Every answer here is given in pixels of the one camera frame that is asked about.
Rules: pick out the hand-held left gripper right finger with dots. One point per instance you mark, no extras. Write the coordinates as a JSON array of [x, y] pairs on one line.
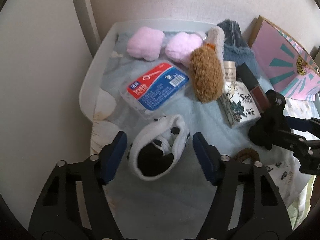
[[202, 152]]

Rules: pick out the white plastic storage tray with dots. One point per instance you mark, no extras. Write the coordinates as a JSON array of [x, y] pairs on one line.
[[100, 55]]

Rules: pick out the small beige cosmetic bottle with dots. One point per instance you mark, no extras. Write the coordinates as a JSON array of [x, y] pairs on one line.
[[230, 71]]

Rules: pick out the white floral print box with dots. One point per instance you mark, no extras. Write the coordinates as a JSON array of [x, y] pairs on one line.
[[240, 107]]

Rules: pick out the light blue floral blanket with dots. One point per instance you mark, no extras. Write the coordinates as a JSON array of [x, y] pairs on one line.
[[105, 136]]

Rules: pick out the dark red cosmetic bottle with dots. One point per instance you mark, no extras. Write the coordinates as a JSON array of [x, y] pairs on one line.
[[252, 87]]

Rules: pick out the clear floss pick box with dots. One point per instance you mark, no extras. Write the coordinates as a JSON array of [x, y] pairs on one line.
[[155, 87]]

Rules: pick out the pink fluffy rolled sock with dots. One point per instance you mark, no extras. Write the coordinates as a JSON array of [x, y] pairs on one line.
[[180, 47], [145, 43]]

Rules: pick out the green yellow floral quilt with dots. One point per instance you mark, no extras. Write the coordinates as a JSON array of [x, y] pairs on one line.
[[306, 200]]

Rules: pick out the blue-grey fluffy sock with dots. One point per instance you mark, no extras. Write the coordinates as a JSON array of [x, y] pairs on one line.
[[237, 52]]

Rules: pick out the white printed cloth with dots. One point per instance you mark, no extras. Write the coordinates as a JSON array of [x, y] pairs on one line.
[[285, 177]]

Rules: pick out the cardboard box with pink lining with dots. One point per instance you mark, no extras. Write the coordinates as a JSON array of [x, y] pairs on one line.
[[275, 55]]

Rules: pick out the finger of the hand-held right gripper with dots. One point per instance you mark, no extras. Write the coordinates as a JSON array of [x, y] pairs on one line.
[[297, 123], [287, 137]]

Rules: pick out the white panda print sock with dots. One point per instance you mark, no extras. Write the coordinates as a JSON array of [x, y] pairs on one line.
[[155, 135]]

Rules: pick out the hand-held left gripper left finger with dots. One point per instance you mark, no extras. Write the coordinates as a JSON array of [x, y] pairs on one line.
[[117, 152]]

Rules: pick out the black sock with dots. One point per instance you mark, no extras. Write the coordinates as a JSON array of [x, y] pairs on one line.
[[262, 132]]

